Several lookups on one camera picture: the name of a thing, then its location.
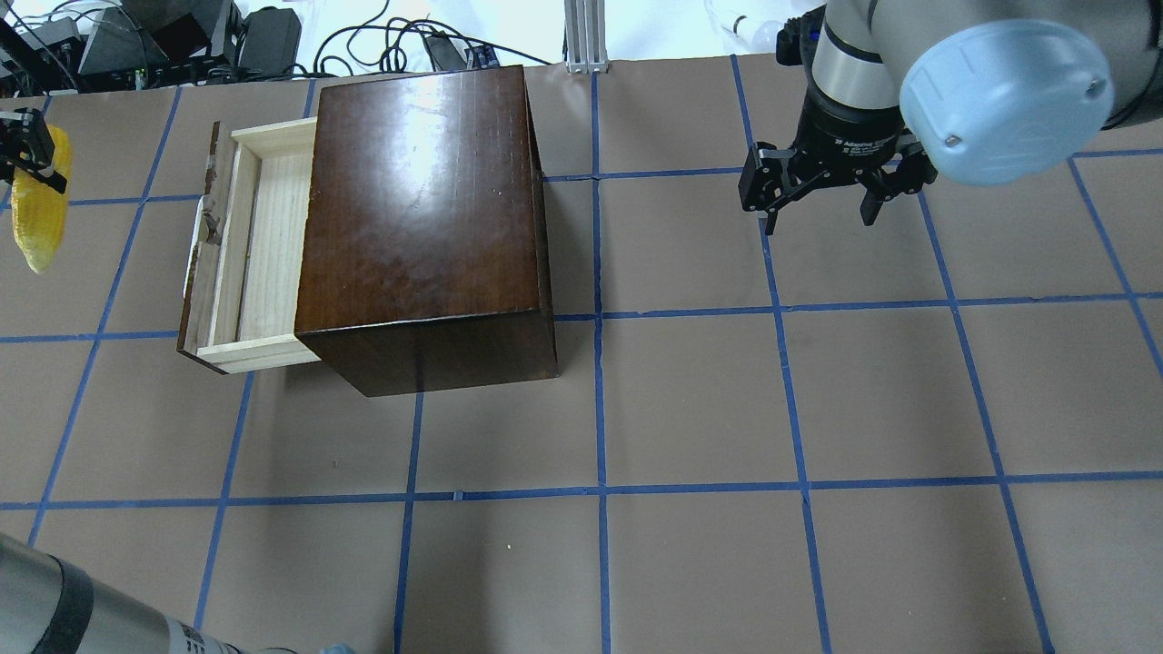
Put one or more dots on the yellow corn cob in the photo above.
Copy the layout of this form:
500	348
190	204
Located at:
39	210

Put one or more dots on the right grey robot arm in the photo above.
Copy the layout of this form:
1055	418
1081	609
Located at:
899	93

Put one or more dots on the aluminium frame post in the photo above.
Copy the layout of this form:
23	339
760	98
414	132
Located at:
585	47

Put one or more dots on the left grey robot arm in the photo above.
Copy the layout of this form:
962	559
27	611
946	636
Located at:
49	604

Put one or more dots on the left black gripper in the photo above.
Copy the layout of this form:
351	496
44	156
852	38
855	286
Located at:
27	145

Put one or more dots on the light wood drawer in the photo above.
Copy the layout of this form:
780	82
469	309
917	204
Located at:
246	252

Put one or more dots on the dark brown wooden cabinet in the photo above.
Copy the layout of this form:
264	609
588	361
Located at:
426	263

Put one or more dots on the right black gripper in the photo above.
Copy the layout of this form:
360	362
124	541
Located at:
843	134

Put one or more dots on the clear plastic bottle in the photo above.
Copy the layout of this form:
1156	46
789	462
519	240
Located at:
751	27

